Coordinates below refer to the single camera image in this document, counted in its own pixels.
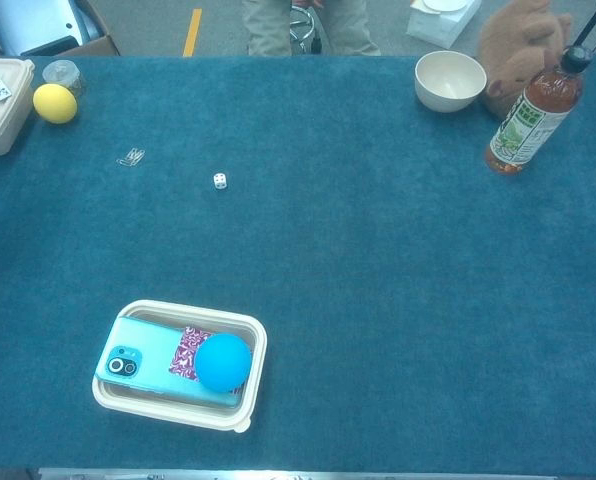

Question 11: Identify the teal felt table cloth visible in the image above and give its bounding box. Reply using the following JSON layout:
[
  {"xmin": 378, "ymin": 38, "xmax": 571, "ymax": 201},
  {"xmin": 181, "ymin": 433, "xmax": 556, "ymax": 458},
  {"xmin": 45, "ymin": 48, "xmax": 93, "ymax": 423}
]
[{"xmin": 0, "ymin": 54, "xmax": 596, "ymax": 476}]

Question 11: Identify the blue ball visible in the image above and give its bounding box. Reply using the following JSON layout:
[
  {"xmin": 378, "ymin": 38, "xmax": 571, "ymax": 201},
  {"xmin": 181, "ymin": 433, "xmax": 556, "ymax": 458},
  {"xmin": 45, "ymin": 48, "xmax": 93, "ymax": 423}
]
[{"xmin": 194, "ymin": 333, "xmax": 254, "ymax": 394}]

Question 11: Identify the teal smartphone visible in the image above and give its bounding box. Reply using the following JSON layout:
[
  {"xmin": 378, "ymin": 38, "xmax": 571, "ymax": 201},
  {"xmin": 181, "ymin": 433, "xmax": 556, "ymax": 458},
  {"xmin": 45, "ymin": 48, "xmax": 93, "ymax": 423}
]
[{"xmin": 95, "ymin": 316, "xmax": 249, "ymax": 407}]

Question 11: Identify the person in khaki trousers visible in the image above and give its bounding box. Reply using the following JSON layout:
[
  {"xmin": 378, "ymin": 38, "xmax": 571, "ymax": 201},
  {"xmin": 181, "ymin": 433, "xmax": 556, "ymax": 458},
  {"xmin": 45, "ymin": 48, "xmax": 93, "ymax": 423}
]
[{"xmin": 241, "ymin": 0, "xmax": 382, "ymax": 57}]

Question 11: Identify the chrome stool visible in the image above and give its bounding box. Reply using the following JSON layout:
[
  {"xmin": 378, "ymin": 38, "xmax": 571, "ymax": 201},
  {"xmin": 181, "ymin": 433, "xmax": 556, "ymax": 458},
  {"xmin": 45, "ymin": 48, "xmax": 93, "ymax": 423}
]
[{"xmin": 290, "ymin": 0, "xmax": 324, "ymax": 54}]

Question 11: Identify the white bowl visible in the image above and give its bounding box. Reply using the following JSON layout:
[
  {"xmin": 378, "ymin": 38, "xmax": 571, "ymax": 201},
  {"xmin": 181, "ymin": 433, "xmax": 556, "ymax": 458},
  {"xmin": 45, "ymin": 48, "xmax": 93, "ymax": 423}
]
[{"xmin": 413, "ymin": 50, "xmax": 488, "ymax": 114}]

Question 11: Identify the beige open food tray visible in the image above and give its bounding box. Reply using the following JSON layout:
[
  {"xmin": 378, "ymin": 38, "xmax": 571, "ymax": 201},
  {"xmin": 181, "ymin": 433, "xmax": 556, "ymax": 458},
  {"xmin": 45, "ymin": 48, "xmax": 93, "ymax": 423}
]
[{"xmin": 91, "ymin": 299, "xmax": 269, "ymax": 434}]

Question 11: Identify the white box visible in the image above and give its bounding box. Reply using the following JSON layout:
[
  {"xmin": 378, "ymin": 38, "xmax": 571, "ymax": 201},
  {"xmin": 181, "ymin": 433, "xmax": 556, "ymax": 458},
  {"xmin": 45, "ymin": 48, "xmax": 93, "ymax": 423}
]
[{"xmin": 406, "ymin": 0, "xmax": 483, "ymax": 50}]

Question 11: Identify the tea bottle with green label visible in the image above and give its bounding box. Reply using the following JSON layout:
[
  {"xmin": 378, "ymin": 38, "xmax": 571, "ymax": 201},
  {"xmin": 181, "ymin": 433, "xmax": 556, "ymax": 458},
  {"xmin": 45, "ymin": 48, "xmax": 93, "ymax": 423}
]
[{"xmin": 484, "ymin": 45, "xmax": 594, "ymax": 175}]

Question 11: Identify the white round plate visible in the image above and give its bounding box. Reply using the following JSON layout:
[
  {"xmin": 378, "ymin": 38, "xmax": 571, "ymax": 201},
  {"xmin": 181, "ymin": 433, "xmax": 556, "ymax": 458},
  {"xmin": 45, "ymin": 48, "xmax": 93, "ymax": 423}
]
[{"xmin": 422, "ymin": 0, "xmax": 470, "ymax": 13}]

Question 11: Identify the cardboard box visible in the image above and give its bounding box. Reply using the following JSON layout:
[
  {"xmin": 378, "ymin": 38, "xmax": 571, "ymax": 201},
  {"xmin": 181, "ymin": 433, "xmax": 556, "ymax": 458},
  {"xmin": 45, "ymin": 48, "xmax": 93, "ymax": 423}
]
[{"xmin": 0, "ymin": 0, "xmax": 122, "ymax": 58}]

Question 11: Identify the yellow ball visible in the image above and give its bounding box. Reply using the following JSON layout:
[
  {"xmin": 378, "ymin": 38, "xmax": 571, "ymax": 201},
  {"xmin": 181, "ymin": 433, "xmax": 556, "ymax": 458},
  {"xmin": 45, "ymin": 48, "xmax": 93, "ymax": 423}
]
[{"xmin": 32, "ymin": 83, "xmax": 78, "ymax": 125}]

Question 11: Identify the clear plastic jar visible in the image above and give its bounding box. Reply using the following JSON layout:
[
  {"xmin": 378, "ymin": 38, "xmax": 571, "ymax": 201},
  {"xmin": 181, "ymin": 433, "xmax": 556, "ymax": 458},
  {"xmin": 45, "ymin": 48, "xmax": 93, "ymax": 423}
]
[{"xmin": 42, "ymin": 59, "xmax": 85, "ymax": 99}]

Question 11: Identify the brown plush toy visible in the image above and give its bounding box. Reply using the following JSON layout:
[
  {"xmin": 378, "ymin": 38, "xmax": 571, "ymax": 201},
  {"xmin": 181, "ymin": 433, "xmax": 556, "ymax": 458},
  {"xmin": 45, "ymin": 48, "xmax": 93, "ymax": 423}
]
[{"xmin": 477, "ymin": 0, "xmax": 574, "ymax": 121}]

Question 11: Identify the beige lidded food container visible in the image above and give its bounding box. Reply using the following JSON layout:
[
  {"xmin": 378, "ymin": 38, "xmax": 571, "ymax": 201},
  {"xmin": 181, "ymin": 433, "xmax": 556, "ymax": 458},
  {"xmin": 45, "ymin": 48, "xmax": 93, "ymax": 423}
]
[{"xmin": 0, "ymin": 58, "xmax": 36, "ymax": 156}]

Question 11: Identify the grey plastic item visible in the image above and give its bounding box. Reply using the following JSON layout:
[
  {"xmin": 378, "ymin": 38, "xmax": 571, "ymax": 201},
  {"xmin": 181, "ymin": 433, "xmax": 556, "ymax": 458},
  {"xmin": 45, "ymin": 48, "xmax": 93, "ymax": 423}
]
[{"xmin": 0, "ymin": 0, "xmax": 107, "ymax": 56}]

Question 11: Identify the black pole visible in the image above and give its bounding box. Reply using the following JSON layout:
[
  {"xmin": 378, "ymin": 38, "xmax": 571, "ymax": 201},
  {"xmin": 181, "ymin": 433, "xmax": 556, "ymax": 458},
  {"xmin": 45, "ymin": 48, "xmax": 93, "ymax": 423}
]
[{"xmin": 572, "ymin": 0, "xmax": 596, "ymax": 51}]

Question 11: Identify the aluminium frame rail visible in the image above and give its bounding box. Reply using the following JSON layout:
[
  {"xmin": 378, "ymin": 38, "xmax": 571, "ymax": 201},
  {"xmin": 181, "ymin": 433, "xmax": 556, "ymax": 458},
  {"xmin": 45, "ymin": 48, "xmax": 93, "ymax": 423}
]
[{"xmin": 37, "ymin": 467, "xmax": 559, "ymax": 480}]

